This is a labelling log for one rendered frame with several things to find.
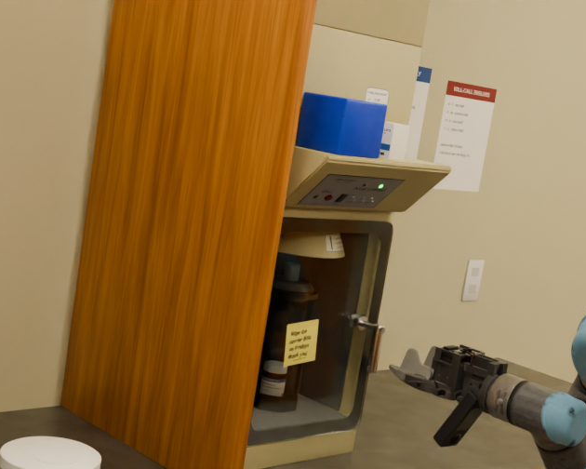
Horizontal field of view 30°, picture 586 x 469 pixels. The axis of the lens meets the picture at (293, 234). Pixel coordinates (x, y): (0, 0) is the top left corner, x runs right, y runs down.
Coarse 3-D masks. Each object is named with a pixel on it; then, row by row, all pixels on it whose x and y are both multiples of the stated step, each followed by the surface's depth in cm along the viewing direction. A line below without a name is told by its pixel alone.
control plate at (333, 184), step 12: (324, 180) 175; (336, 180) 176; (348, 180) 178; (360, 180) 180; (372, 180) 182; (384, 180) 183; (396, 180) 185; (312, 192) 177; (324, 192) 178; (336, 192) 180; (348, 192) 182; (360, 192) 184; (372, 192) 186; (384, 192) 188; (300, 204) 179; (312, 204) 181; (324, 204) 183; (336, 204) 184; (348, 204) 186; (360, 204) 188; (372, 204) 190
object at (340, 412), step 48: (288, 240) 182; (336, 240) 190; (384, 240) 199; (288, 288) 184; (336, 288) 193; (336, 336) 195; (288, 384) 189; (336, 384) 198; (288, 432) 192; (336, 432) 201
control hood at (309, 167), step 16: (304, 160) 173; (320, 160) 170; (336, 160) 171; (352, 160) 173; (368, 160) 176; (384, 160) 179; (400, 160) 185; (416, 160) 193; (304, 176) 173; (320, 176) 173; (368, 176) 180; (384, 176) 182; (400, 176) 185; (416, 176) 187; (432, 176) 190; (288, 192) 175; (304, 192) 176; (400, 192) 191; (416, 192) 193; (336, 208) 187; (352, 208) 189; (368, 208) 192; (384, 208) 194; (400, 208) 197
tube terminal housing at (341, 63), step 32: (320, 32) 179; (320, 64) 180; (352, 64) 185; (384, 64) 191; (416, 64) 197; (352, 96) 187; (256, 448) 189; (288, 448) 195; (320, 448) 201; (352, 448) 207
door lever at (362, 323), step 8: (360, 320) 199; (360, 328) 199; (368, 328) 198; (376, 328) 196; (384, 328) 196; (376, 336) 196; (376, 344) 196; (376, 352) 196; (368, 360) 197; (376, 360) 197; (368, 368) 197; (376, 368) 197
